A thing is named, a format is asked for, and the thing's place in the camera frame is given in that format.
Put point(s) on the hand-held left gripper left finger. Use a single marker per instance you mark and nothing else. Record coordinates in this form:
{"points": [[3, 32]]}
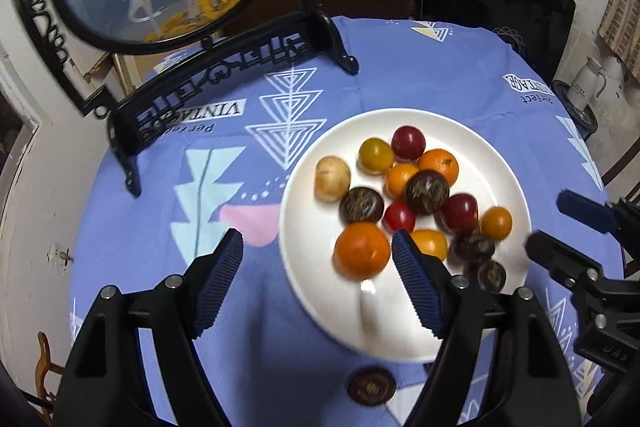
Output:
{"points": [[220, 282]]}

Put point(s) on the dark red plum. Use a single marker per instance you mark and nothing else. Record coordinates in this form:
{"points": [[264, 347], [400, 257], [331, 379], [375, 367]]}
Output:
{"points": [[461, 213]]}

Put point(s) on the white round plate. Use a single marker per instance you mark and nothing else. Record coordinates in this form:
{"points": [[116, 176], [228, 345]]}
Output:
{"points": [[312, 232]]}

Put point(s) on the checkered hanging cloth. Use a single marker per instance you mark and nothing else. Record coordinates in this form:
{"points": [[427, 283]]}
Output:
{"points": [[622, 22]]}

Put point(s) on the round deer screen ornament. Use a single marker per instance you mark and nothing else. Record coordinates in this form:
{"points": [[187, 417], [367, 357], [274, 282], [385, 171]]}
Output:
{"points": [[210, 77]]}

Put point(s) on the wooden chair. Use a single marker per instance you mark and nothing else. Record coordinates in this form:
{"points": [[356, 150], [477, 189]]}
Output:
{"points": [[44, 357]]}

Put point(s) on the blue printed tablecloth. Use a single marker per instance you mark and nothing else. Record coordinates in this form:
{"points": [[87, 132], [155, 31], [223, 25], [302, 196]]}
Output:
{"points": [[165, 257]]}

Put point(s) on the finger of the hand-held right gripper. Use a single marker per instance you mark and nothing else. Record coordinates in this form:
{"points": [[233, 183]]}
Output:
{"points": [[585, 209], [560, 257]]}

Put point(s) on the yellow orange plum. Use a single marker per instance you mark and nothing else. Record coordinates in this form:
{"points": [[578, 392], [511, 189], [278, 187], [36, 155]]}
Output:
{"points": [[376, 155]]}

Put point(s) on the white enamel pitcher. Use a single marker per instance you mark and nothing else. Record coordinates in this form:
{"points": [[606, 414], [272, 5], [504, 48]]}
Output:
{"points": [[590, 82]]}

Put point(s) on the dark passion fruit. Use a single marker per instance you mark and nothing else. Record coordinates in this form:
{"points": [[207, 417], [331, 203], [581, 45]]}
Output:
{"points": [[361, 205], [426, 191], [472, 249], [371, 387], [491, 274]]}

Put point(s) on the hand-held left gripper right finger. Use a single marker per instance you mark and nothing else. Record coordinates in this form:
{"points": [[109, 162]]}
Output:
{"points": [[415, 287]]}

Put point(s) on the pale yellow fruit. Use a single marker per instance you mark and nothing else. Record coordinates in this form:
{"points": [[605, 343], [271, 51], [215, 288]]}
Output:
{"points": [[332, 177]]}

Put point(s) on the small red plum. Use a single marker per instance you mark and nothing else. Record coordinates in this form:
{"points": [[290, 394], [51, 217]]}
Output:
{"points": [[398, 217]]}

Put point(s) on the large orange tangerine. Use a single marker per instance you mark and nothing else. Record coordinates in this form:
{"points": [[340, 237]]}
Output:
{"points": [[362, 250]]}

